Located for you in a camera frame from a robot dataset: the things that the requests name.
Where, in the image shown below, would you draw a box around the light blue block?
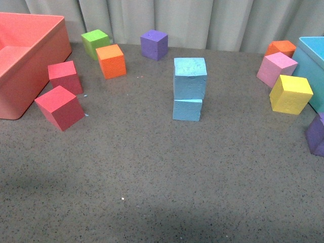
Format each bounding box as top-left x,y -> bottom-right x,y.
173,57 -> 208,100
173,99 -> 203,122

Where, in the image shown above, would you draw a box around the purple foam block back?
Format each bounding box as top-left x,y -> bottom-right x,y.
140,29 -> 168,61

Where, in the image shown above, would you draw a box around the purple foam block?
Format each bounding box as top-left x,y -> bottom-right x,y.
140,29 -> 168,61
305,112 -> 324,156

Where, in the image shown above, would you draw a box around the orange foam block left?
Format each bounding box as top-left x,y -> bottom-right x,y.
96,44 -> 127,79

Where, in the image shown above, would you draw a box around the orange foam block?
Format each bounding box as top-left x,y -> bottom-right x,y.
264,40 -> 296,58
96,44 -> 127,79

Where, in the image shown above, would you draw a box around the red foam block front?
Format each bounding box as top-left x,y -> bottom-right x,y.
34,86 -> 85,131

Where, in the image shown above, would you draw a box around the red foam block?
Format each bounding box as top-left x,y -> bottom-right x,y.
34,86 -> 85,131
48,61 -> 83,95

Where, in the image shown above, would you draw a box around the green foam block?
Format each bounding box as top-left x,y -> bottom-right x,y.
81,29 -> 110,60

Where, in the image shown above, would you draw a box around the red foam block rear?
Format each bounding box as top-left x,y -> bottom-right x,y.
48,61 -> 83,95

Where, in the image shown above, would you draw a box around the grey curtain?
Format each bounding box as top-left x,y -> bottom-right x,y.
1,1 -> 323,53

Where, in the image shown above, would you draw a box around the pink foam block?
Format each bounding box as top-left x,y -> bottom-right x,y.
257,52 -> 298,88

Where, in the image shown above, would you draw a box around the yellow foam block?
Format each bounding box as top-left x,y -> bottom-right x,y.
269,74 -> 313,115

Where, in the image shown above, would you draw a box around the orange foam block right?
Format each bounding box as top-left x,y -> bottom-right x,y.
264,40 -> 296,58

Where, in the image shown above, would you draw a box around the purple foam block right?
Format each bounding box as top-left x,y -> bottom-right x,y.
305,112 -> 324,156

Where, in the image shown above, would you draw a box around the red plastic bin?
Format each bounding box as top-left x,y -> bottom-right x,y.
1,12 -> 71,120

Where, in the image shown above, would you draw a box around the light blue plastic bin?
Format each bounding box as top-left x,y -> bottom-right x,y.
293,36 -> 323,113

